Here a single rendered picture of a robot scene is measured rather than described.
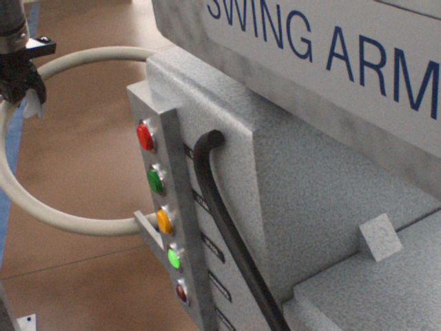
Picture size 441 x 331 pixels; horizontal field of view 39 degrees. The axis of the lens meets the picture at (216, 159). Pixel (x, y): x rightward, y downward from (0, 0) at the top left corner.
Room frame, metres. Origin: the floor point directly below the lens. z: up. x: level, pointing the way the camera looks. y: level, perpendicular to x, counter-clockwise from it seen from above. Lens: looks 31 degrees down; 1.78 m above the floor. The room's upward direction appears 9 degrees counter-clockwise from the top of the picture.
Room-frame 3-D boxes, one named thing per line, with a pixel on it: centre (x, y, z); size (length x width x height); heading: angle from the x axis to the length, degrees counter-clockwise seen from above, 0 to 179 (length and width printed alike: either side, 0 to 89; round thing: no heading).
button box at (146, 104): (0.54, 0.05, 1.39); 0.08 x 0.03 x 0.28; 25
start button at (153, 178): (0.53, 0.06, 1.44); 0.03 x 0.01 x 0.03; 25
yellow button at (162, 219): (0.53, 0.06, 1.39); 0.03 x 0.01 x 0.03; 25
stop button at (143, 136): (0.53, 0.06, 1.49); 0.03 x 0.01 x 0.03; 25
